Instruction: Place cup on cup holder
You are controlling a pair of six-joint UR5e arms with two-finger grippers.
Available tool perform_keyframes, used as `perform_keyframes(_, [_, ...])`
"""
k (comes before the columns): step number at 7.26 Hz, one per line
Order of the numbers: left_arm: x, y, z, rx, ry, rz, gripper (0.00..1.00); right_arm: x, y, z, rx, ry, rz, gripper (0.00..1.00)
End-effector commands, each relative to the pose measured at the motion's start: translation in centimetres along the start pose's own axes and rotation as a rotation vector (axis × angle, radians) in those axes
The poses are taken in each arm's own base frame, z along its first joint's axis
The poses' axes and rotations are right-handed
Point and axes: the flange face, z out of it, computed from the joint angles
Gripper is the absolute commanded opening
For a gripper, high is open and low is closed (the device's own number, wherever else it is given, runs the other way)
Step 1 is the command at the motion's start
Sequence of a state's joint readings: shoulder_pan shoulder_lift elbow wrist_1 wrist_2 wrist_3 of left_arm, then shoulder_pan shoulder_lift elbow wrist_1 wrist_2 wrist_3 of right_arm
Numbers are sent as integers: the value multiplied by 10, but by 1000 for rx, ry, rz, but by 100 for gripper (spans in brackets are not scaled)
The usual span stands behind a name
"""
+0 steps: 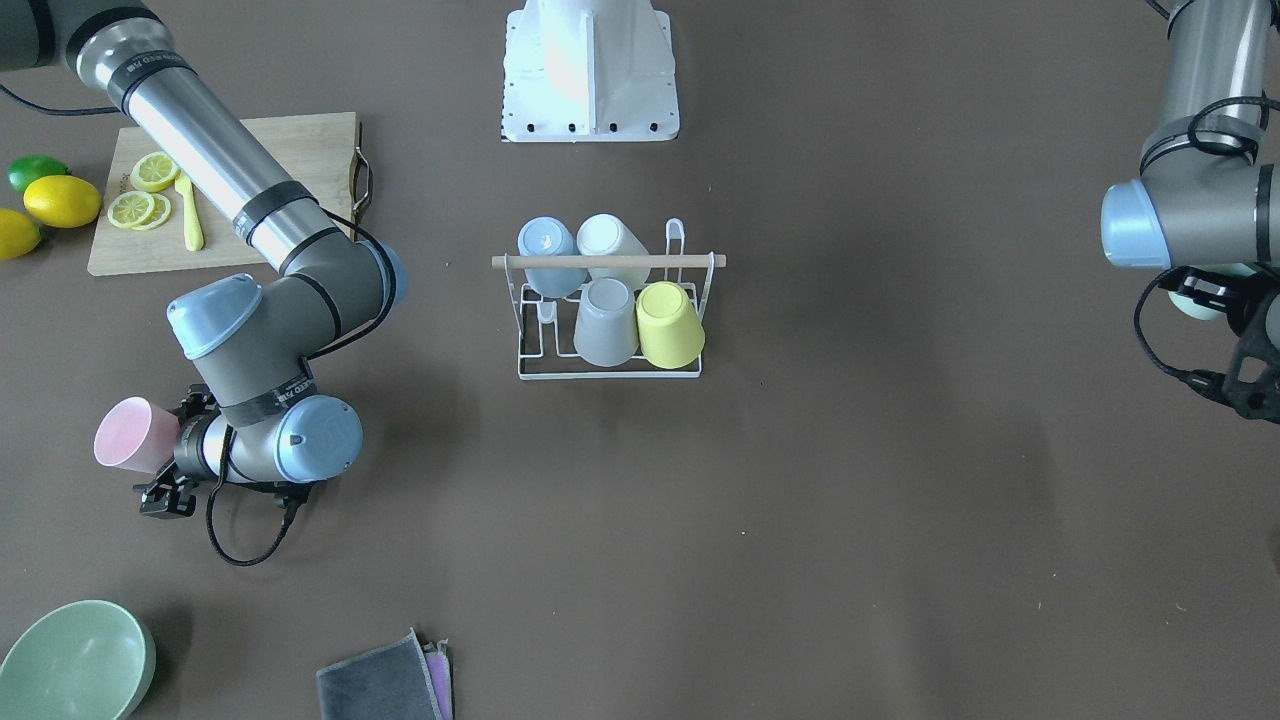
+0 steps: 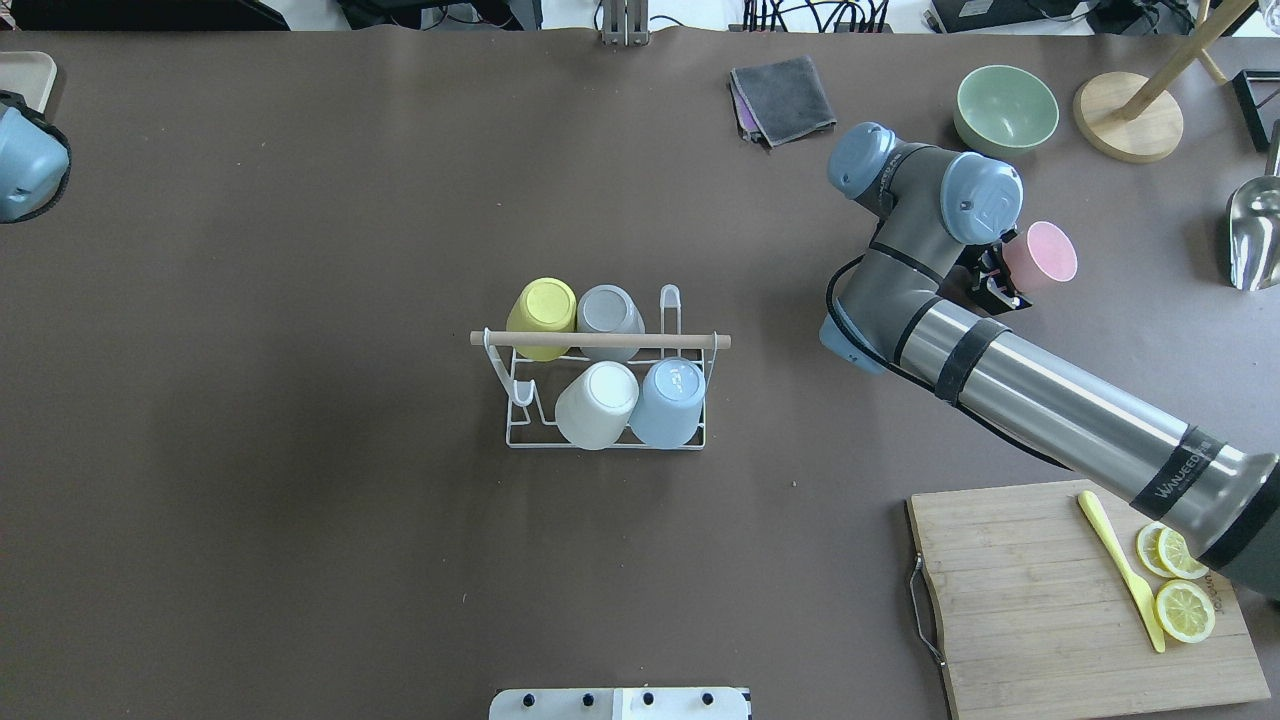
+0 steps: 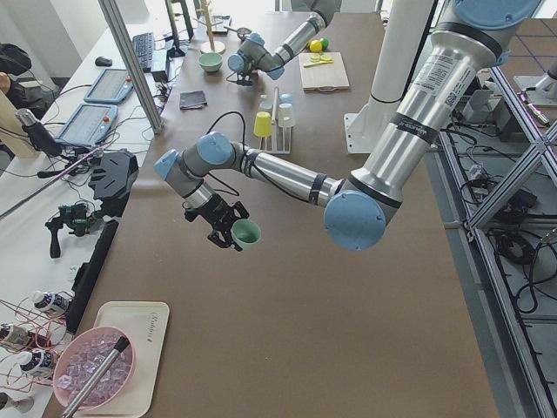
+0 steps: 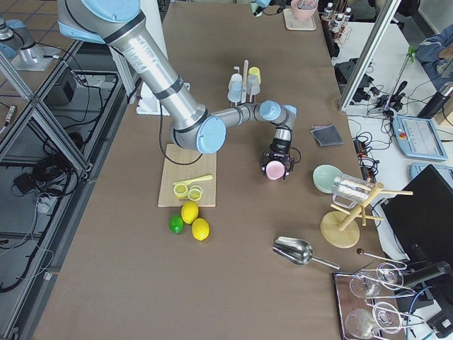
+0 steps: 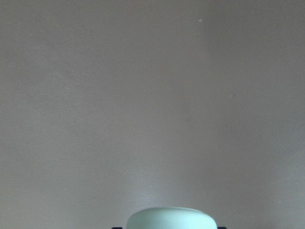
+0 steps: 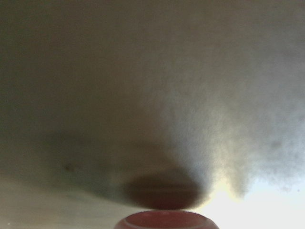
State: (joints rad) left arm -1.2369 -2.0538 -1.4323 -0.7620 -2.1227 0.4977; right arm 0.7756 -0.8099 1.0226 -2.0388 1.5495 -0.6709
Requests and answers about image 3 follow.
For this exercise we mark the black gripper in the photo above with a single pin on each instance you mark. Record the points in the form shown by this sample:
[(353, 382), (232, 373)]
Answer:
[(246, 79), (216, 210)]

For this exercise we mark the mint green cup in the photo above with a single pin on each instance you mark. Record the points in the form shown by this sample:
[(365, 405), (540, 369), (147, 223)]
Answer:
[(245, 234)]

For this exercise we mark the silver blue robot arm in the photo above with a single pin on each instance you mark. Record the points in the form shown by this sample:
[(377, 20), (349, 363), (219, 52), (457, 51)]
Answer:
[(253, 56), (470, 36)]

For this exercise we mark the light blue cup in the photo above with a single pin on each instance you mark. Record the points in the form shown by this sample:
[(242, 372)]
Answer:
[(285, 98)]

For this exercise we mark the yellow cup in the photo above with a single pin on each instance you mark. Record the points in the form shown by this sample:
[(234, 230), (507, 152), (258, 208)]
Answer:
[(263, 124)]

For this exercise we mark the cream white cup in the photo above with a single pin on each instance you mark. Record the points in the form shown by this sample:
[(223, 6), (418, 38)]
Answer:
[(286, 117)]

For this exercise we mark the white cup holder rack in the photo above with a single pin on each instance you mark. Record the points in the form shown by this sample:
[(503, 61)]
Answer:
[(280, 142)]

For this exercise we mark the green bowl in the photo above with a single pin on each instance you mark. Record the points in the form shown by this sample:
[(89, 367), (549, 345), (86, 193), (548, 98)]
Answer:
[(210, 62)]

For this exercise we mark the wooden mug tree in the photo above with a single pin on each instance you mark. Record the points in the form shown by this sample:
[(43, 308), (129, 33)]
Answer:
[(212, 45)]

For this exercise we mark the metal scoop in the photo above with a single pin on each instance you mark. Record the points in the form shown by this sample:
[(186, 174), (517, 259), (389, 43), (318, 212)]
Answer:
[(242, 32)]

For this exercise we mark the grey folded cloth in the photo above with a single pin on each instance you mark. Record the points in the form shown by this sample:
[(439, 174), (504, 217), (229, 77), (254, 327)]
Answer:
[(192, 100)]

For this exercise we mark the black power box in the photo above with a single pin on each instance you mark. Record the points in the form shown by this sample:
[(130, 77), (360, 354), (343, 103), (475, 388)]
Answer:
[(160, 66)]

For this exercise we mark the wooden cutting board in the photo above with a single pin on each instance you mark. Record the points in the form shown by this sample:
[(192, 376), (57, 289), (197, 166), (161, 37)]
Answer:
[(329, 77)]

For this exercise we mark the black keyboard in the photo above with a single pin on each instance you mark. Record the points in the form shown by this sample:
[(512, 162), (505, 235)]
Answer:
[(143, 45)]

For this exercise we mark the black plastic fixture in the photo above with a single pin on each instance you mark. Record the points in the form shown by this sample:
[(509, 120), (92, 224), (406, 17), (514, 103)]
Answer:
[(111, 180)]

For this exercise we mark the cream plastic tray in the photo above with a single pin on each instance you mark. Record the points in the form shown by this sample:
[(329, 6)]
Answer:
[(145, 324)]

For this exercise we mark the far blue teach pendant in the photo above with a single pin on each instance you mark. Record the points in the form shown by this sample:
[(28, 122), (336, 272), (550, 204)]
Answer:
[(112, 87)]

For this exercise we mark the blue teach pendant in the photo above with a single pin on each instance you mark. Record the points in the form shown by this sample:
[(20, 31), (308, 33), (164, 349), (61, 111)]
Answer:
[(88, 125), (112, 87)]

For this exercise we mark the black computer mouse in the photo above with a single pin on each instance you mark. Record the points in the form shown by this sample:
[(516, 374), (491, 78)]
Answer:
[(103, 62)]

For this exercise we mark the long black bar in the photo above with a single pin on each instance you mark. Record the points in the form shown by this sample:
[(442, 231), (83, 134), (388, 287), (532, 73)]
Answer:
[(87, 275)]

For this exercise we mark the metal muddler stick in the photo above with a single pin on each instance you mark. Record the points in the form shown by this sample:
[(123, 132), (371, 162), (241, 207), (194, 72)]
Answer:
[(86, 390)]

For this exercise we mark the near blue teach pendant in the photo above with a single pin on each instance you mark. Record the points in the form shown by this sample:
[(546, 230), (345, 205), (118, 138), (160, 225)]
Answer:
[(88, 125)]

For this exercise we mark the pink bowl with ice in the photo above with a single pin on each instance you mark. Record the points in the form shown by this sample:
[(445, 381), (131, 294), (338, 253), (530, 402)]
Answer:
[(82, 358)]

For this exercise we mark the small bottle purple label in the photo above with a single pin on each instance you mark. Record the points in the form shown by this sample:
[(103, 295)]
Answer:
[(49, 303)]

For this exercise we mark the black metal thermos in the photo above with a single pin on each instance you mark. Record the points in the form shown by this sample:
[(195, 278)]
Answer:
[(37, 133)]

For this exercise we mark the aluminium frame post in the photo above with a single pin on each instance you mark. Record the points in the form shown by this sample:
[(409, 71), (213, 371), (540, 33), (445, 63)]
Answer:
[(117, 26)]

